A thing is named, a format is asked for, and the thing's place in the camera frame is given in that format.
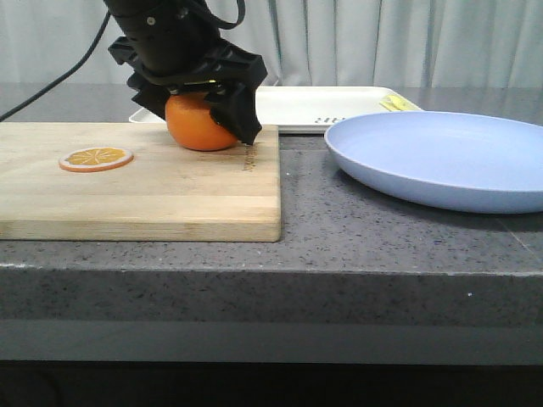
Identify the grey curtain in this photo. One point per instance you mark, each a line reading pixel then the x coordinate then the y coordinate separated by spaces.
pixel 319 43

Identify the orange slice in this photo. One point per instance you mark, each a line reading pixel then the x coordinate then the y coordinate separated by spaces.
pixel 95 159

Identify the wooden cutting board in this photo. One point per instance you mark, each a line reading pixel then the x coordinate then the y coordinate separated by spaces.
pixel 166 193

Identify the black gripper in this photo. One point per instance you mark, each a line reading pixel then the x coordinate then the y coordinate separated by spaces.
pixel 171 45

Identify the cream rectangular tray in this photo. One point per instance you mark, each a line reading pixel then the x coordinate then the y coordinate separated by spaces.
pixel 312 109

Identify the orange fruit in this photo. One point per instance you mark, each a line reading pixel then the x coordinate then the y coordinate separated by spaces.
pixel 189 122

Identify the light blue round plate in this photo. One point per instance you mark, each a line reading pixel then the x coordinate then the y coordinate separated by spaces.
pixel 464 162

